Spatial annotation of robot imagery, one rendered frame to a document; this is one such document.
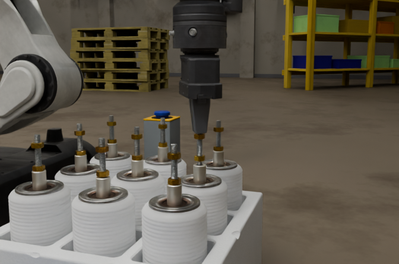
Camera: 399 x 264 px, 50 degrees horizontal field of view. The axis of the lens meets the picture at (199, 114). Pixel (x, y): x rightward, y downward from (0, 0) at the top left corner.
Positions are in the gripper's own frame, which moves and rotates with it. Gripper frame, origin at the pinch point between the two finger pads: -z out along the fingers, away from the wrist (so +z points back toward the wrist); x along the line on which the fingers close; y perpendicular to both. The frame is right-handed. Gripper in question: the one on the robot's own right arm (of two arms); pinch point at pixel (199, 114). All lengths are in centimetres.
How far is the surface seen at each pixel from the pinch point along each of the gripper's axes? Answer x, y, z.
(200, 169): -1.1, 0.0, -9.3
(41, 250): -6.5, 25.1, -18.8
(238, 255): -6.7, -5.1, -22.5
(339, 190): 62, -63, -37
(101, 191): -5.3, 16.4, -10.8
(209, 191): -4.5, -0.8, -12.1
